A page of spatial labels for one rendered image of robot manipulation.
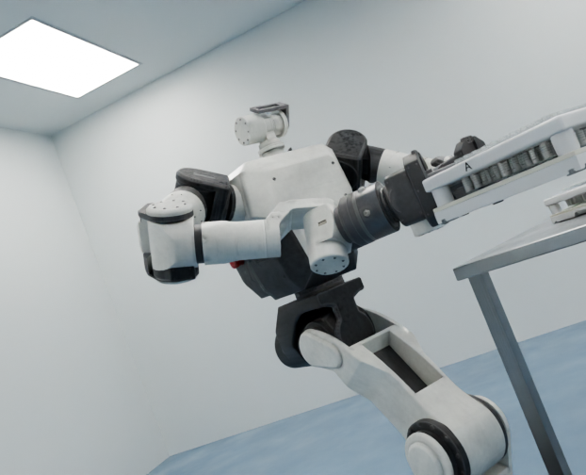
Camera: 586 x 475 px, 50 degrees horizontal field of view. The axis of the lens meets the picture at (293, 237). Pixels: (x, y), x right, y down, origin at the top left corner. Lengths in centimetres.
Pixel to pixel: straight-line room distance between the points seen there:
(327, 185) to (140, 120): 411
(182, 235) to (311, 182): 43
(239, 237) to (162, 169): 428
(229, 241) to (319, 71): 394
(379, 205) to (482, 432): 50
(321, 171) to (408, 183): 43
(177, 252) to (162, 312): 433
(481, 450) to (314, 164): 67
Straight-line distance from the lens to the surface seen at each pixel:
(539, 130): 84
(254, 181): 134
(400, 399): 130
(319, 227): 104
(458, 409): 128
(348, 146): 155
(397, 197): 101
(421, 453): 125
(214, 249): 103
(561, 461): 178
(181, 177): 131
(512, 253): 158
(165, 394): 550
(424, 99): 474
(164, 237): 105
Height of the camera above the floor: 97
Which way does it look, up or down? 4 degrees up
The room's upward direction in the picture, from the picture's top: 22 degrees counter-clockwise
